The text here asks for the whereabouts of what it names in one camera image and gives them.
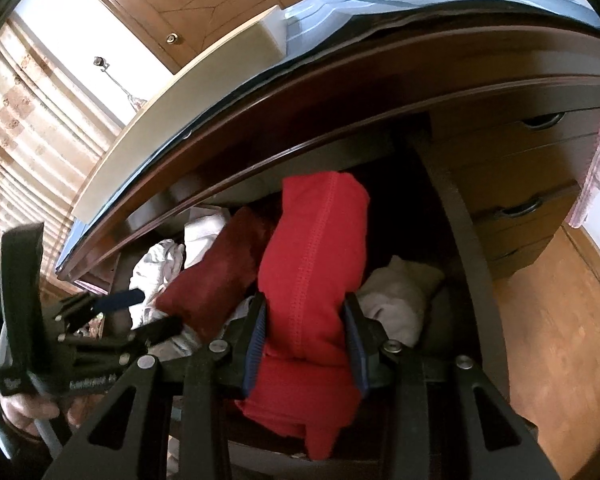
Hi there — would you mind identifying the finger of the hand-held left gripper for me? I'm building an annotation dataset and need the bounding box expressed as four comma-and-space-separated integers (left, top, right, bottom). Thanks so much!
51, 286, 144, 334
57, 314, 184, 357

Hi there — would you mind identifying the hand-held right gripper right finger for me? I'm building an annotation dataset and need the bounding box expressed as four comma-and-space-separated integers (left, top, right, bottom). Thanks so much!
342, 292, 561, 480

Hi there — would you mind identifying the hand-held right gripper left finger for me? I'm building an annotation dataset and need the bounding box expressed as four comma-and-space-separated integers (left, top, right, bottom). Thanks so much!
42, 292, 269, 480

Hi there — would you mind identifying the pale pink underwear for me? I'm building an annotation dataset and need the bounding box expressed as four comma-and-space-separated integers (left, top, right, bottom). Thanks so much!
356, 255, 447, 350

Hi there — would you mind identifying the dark red grey-banded underwear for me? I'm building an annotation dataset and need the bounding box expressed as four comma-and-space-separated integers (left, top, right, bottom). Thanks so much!
156, 206, 277, 342

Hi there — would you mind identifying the bright red underwear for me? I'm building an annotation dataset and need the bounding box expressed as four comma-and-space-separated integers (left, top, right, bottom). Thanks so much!
234, 171, 372, 462

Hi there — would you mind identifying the dark wooden drawer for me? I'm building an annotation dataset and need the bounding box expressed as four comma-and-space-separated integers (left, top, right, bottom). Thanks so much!
109, 125, 512, 480

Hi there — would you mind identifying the white wooden tray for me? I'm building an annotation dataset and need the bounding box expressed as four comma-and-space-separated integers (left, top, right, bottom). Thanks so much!
72, 4, 294, 222

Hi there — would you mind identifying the white underwear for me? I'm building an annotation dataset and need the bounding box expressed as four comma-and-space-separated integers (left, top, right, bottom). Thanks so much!
128, 204, 252, 357

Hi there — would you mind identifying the desk side drawer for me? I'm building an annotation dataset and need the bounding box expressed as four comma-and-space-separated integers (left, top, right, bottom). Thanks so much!
471, 184, 582, 282
427, 104, 600, 222

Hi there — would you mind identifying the person's left hand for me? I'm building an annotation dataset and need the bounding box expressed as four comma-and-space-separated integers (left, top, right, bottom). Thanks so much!
0, 394, 97, 437

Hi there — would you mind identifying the dark grey cloth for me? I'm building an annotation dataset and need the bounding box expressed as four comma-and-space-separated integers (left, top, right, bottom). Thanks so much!
419, 284, 465, 357

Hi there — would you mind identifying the beige patterned curtain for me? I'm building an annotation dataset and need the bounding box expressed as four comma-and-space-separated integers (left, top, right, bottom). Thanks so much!
0, 14, 127, 283

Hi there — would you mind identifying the dark wooden desk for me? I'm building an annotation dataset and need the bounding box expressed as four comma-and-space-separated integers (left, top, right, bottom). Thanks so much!
55, 7, 600, 480

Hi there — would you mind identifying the pink hanging cloth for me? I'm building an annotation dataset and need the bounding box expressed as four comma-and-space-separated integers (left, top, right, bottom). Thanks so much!
564, 104, 600, 229

